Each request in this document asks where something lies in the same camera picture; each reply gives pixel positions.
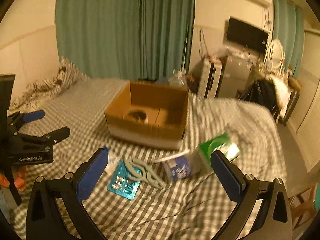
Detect teal blister pack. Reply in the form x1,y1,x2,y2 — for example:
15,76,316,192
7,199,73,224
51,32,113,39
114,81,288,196
107,161,140,200

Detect white plastic clothes hangers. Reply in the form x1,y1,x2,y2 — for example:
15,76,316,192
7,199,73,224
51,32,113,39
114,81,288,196
123,157,166,189

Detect green white medicine box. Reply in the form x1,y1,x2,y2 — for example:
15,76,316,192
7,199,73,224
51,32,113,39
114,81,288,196
196,133,240,173

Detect clear cotton swab jar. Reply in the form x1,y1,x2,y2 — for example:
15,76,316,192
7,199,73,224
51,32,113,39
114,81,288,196
162,153,201,182

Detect blue white tissue pack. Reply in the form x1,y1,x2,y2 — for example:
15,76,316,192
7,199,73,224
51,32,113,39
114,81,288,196
103,146,121,174

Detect person's left hand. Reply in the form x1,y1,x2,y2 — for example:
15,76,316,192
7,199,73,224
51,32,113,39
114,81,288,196
0,166,27,192

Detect patterned white duvet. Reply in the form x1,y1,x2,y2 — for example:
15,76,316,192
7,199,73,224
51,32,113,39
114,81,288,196
9,77,62,114

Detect wooden chair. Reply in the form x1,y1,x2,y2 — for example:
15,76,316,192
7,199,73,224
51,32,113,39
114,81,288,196
289,183,319,230

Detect striped pillow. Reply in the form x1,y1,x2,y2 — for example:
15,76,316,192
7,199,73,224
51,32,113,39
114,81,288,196
56,57,89,93

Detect white tape roll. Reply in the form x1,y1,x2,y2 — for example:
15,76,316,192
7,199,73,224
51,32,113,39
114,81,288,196
123,107,148,124

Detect grey checkered bed sheet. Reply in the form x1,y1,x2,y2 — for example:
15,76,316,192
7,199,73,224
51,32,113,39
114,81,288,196
12,79,287,239

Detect white louvered wardrobe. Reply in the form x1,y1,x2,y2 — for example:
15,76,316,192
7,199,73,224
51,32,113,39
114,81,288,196
288,29,319,174

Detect brown cardboard box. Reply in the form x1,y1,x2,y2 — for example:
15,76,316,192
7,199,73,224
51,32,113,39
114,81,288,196
104,81,189,151

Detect chair with black jacket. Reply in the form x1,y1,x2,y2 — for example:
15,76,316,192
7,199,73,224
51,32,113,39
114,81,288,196
235,79,282,123

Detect white puffy coat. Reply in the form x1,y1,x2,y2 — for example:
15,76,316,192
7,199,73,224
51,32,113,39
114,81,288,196
270,75,291,118

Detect clear water jug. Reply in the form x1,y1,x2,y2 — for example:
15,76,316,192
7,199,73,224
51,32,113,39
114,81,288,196
168,69,187,87

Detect silver mini fridge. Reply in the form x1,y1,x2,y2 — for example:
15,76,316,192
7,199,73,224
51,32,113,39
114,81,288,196
217,55,251,98

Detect white suitcase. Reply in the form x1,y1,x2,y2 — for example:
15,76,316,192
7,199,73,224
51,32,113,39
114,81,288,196
197,57,222,99

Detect white oval mirror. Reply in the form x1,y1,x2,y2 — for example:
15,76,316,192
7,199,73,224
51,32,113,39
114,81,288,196
264,38,285,73

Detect green window curtain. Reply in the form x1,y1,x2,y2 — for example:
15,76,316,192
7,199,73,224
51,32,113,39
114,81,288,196
273,0,304,77

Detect black wall television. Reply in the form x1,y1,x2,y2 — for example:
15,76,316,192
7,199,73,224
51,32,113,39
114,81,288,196
226,17,268,54

